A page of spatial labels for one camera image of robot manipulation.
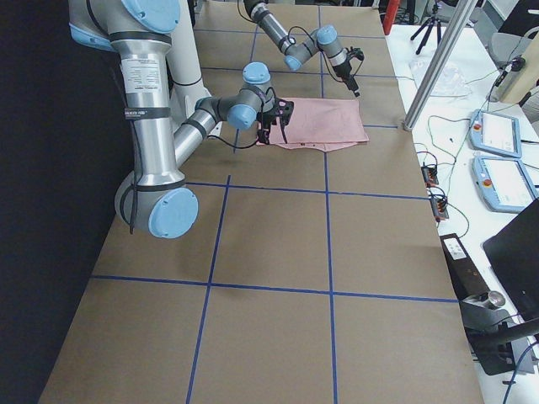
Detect upper orange circuit board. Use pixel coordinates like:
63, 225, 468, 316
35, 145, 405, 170
421, 165, 439, 188

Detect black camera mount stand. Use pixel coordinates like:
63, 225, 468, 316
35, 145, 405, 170
440, 233, 538, 375

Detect aluminium frame post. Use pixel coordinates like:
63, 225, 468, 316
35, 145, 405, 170
403, 0, 477, 131

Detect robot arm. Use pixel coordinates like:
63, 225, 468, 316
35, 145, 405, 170
243, 1, 365, 97
69, 1, 285, 239

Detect pink Snoopy t-shirt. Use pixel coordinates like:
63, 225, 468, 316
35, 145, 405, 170
269, 98, 369, 152

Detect lower orange circuit board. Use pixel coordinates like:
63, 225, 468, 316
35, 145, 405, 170
430, 194, 449, 223

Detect beige board with clamp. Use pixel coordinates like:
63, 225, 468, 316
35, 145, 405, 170
488, 27, 538, 104

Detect upper teach pendant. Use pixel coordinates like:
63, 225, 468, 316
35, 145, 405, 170
467, 109, 522, 158

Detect plastic bag on table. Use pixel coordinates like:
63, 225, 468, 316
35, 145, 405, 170
408, 58, 472, 98

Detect black camera tripod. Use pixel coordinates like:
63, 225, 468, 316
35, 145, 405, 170
410, 0, 442, 55

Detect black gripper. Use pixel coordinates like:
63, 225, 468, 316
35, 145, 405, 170
334, 61, 360, 98
257, 107, 280, 145

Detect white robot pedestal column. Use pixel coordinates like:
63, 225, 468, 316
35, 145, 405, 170
166, 1, 211, 133

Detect lower teach pendant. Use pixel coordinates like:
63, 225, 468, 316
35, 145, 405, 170
472, 156, 538, 214

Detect black laptop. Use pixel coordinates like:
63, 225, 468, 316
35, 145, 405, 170
483, 200, 539, 320

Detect teach pendant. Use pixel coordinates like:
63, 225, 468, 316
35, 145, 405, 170
467, 109, 522, 158
472, 156, 538, 214

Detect orange circuit board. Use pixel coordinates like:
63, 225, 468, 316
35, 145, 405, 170
421, 165, 439, 188
430, 194, 449, 223

